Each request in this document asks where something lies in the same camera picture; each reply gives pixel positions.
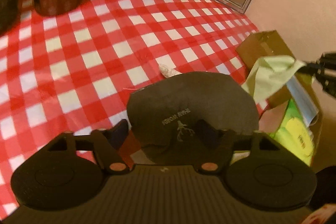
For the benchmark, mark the crumpled white paper scrap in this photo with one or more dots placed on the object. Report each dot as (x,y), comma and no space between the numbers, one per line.
(168,72)

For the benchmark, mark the black eye mask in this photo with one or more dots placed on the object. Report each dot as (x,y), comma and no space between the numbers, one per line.
(163,115)

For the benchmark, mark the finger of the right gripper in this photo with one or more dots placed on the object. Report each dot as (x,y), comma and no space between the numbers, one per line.
(309,69)

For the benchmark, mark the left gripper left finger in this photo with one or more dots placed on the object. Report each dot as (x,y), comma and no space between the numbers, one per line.
(106,144)

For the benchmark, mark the red white checkered tablecloth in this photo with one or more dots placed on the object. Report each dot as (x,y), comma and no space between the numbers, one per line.
(76,71)

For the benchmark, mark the green tissue box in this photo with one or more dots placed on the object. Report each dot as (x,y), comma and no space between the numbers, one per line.
(285,125)

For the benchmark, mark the light green cloth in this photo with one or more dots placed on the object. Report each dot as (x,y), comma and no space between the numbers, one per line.
(269,75)

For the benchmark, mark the brown cardboard tray box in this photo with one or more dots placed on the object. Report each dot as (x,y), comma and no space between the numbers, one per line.
(270,43)

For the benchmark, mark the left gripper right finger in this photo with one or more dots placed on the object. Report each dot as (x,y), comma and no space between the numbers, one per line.
(219,146)

